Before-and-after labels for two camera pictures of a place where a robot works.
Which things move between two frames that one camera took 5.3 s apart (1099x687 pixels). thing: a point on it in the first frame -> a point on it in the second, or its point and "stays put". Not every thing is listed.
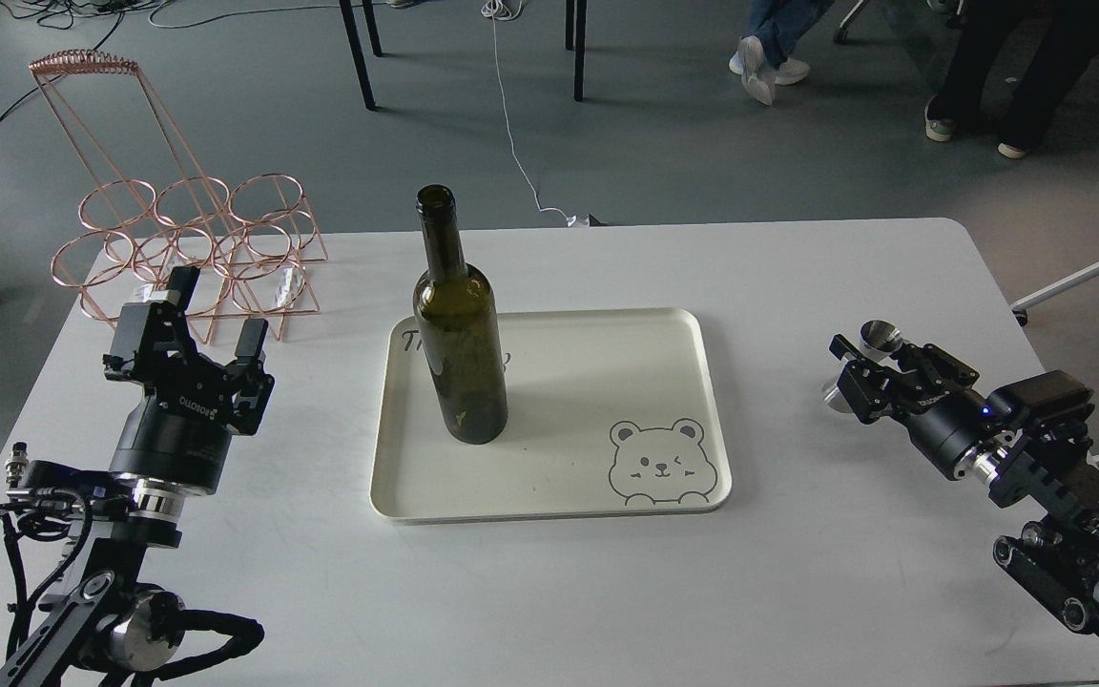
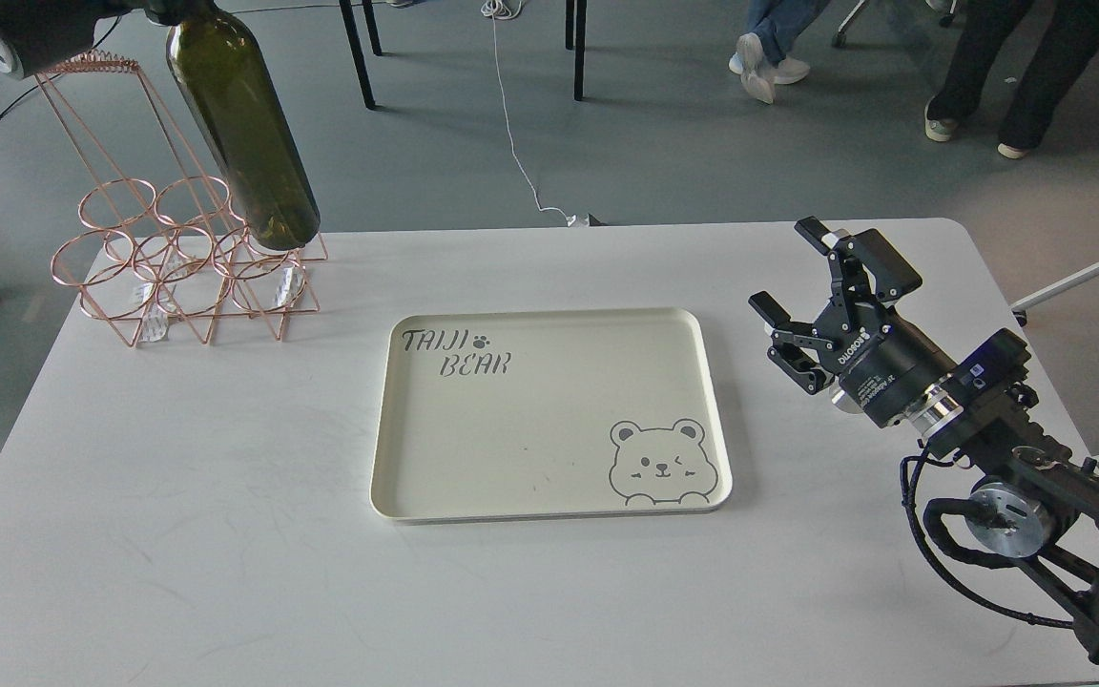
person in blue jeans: (762, 59) stays put
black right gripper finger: (931, 371) -> (863, 267)
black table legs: (580, 43) stays put
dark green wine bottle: (459, 327) -> (230, 86)
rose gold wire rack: (152, 206) stays put
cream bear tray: (609, 412) stays put
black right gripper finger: (872, 392) -> (797, 344)
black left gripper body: (179, 435) -> (36, 32)
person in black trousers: (1059, 40) stays put
